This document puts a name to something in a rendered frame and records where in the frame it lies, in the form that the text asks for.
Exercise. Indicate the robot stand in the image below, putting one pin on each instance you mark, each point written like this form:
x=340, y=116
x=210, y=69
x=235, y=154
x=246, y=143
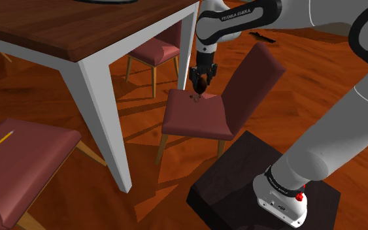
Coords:
x=234, y=172

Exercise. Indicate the dark brown egg-shaped thing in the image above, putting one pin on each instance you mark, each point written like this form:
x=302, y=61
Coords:
x=201, y=84

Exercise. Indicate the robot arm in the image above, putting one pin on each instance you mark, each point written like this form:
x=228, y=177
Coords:
x=330, y=143

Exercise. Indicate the dark red upholstered chair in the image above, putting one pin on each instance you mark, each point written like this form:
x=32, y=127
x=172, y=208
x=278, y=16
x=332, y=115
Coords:
x=196, y=121
x=153, y=51
x=27, y=159

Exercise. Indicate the wooden table with white legs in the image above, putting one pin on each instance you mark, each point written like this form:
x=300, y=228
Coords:
x=75, y=25

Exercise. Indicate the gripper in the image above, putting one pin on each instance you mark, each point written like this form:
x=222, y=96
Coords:
x=205, y=59

